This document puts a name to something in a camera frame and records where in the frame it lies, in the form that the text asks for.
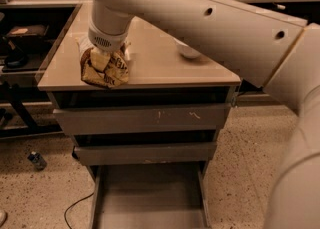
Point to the open bottom grey drawer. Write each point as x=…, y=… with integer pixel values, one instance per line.
x=149, y=196

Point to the grey drawer cabinet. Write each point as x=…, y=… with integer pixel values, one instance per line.
x=158, y=75

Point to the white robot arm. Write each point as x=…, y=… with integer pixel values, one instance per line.
x=276, y=52

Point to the middle grey drawer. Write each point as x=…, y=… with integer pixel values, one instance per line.
x=145, y=153

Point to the top grey drawer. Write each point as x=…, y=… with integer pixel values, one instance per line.
x=140, y=119

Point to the small blue can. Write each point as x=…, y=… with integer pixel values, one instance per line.
x=37, y=160

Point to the brown yellow chip bag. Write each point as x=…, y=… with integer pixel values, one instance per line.
x=115, y=74

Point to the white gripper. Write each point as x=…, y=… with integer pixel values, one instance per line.
x=107, y=41

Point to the white ceramic bowl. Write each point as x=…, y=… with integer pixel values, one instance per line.
x=185, y=50

